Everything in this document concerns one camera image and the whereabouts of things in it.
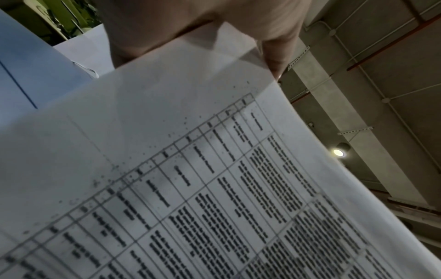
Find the person's left hand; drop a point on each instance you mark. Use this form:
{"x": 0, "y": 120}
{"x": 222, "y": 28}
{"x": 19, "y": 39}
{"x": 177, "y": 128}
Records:
{"x": 213, "y": 13}

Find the printed paper sheet with table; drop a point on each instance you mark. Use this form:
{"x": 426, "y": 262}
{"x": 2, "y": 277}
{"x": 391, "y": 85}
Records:
{"x": 206, "y": 163}

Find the short red ceiling pipe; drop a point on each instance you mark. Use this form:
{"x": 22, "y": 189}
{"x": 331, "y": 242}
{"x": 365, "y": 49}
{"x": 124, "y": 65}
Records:
{"x": 299, "y": 97}

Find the plain white paper sheet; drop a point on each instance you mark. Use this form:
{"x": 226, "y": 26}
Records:
{"x": 89, "y": 46}

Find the long red ceiling pipe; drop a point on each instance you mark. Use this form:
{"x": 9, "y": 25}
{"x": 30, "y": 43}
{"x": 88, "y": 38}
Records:
{"x": 396, "y": 43}

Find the round ceiling lamp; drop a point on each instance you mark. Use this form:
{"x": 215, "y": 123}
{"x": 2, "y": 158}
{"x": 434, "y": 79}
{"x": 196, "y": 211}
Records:
{"x": 339, "y": 152}

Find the white paper sheet blue line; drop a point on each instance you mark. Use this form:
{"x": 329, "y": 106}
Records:
{"x": 31, "y": 60}

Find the white ceiling conduit pipe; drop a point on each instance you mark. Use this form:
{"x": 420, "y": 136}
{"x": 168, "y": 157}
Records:
{"x": 410, "y": 94}

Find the perforated metal strut bracket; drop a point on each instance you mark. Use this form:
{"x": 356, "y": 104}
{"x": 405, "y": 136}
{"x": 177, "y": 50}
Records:
{"x": 356, "y": 130}
{"x": 299, "y": 58}

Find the green machine frame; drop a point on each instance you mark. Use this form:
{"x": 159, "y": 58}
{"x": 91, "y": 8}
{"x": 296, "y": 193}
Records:
{"x": 41, "y": 19}

